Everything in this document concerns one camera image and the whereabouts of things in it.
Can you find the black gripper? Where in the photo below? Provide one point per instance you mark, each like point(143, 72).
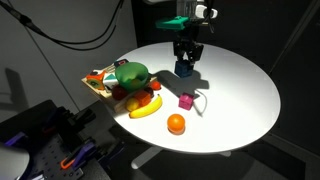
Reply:
point(186, 40)

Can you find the dark blue block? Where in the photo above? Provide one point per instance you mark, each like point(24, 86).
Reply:
point(183, 68)

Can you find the magenta block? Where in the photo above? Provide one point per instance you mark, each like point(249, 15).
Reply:
point(186, 101)

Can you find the orange red block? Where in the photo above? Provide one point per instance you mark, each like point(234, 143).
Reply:
point(143, 98)

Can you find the wooden tray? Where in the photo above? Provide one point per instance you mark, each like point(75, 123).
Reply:
point(106, 96)

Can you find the green translucent bowl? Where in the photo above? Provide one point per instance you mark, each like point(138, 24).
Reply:
point(129, 71)

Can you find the yellow ball in bowl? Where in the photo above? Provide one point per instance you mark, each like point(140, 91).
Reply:
point(135, 83)

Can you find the yellow banana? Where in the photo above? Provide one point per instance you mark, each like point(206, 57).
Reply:
point(148, 109)

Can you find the black patterned cube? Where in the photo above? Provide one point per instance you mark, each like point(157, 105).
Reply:
point(120, 62)

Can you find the orange fruit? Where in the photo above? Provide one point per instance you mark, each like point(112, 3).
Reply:
point(176, 124)

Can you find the yellow lemon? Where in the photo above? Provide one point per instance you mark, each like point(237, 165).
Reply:
point(132, 104)

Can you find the red tomato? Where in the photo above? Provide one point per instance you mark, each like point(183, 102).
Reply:
point(119, 93)

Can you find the white teal patterned cube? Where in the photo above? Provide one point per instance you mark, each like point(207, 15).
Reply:
point(109, 81)

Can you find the orange patterned cube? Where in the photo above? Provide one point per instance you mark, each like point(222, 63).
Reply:
point(95, 79)

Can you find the left blue orange clamp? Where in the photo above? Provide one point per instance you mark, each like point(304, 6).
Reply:
point(79, 156)

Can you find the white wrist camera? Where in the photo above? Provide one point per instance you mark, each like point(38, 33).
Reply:
point(206, 12)

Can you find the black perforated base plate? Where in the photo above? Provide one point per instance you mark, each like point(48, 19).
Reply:
point(54, 161)

